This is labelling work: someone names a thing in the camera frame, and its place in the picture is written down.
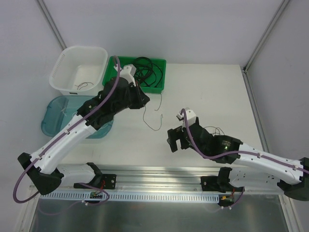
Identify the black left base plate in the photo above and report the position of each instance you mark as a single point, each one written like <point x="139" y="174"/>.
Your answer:
<point x="103" y="181"/>

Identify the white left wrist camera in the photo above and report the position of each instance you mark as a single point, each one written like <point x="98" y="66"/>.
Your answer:
<point x="127" y="75"/>

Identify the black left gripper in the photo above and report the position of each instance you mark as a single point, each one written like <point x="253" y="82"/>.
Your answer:
<point x="139" y="97"/>

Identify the white slotted cable duct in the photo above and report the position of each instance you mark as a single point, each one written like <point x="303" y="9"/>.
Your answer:
<point x="75" y="195"/>

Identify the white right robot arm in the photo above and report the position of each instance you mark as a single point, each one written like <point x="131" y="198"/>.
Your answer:
<point x="290" y="177"/>

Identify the teal translucent plastic bin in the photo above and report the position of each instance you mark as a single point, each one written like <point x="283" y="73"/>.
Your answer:
<point x="59" y="113"/>

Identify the white plastic basin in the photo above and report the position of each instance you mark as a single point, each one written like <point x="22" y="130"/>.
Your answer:
<point x="79" y="70"/>

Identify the aluminium mounting rail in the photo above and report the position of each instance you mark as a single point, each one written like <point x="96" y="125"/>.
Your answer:
<point x="184" y="179"/>

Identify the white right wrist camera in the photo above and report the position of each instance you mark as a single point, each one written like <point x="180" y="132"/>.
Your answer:
<point x="190" y="115"/>

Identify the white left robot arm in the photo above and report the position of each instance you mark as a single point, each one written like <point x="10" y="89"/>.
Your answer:
<point x="43" y="166"/>

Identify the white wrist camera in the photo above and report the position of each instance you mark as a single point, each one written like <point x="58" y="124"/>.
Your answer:
<point x="127" y="75"/>
<point x="190" y="115"/>

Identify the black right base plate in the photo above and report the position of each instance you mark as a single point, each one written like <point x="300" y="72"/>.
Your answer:
<point x="214" y="183"/>

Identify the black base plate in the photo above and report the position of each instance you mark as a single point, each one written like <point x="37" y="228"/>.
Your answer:
<point x="214" y="183"/>
<point x="103" y="181"/>

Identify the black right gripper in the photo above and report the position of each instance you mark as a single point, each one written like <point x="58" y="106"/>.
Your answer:
<point x="178" y="138"/>

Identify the green plastic tray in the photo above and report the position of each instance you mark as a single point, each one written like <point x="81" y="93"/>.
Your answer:
<point x="150" y="72"/>

